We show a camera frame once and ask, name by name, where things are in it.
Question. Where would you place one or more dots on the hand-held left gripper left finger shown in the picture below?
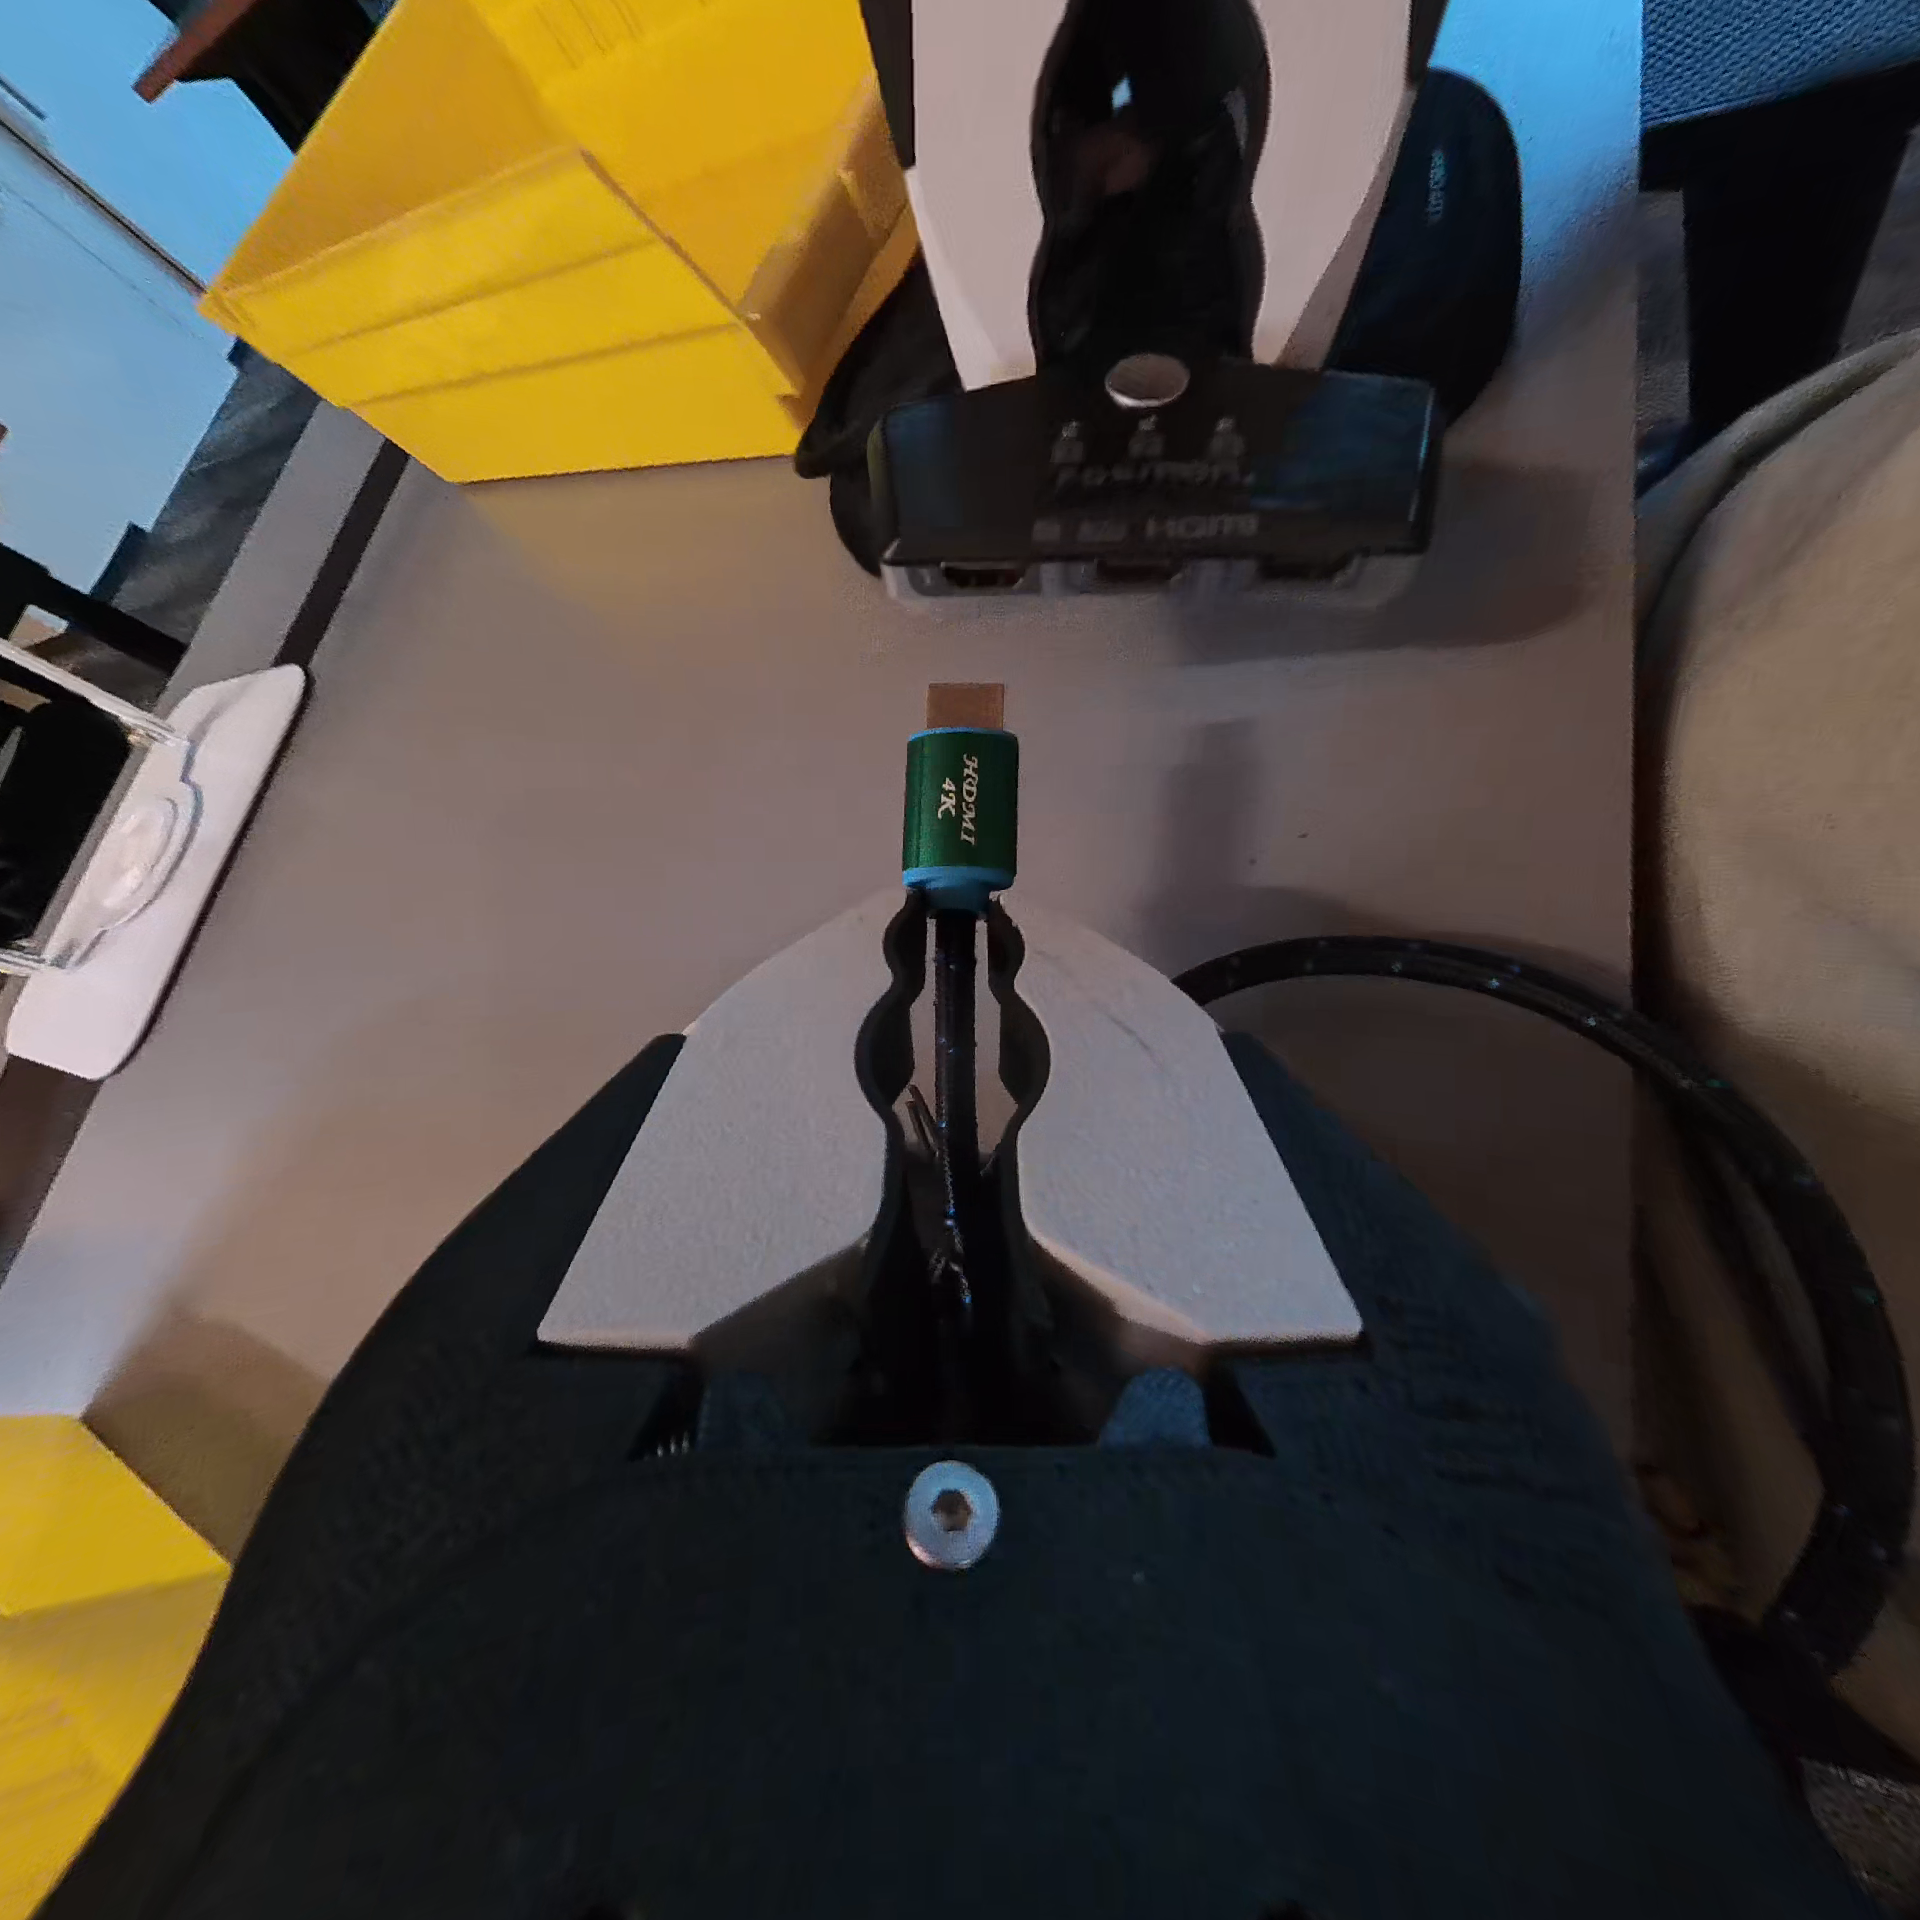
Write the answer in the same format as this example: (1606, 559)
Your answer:
(720, 1187)

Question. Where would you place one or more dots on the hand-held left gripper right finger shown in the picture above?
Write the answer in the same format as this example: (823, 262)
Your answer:
(1188, 1187)

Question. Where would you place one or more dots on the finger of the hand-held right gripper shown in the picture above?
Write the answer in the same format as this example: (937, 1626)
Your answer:
(1344, 152)
(963, 178)

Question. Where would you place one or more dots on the black hdmi switch box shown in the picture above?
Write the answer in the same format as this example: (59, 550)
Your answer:
(975, 481)

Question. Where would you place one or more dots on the yellow plastic bins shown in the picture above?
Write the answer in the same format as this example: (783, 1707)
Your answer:
(524, 302)

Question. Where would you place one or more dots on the yellow divided plastic bin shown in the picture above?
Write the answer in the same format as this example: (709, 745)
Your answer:
(89, 1576)

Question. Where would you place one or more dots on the white board stand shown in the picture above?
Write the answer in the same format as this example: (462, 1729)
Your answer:
(227, 780)

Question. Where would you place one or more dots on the person in cream sweater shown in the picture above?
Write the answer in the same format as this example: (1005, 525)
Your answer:
(1803, 751)

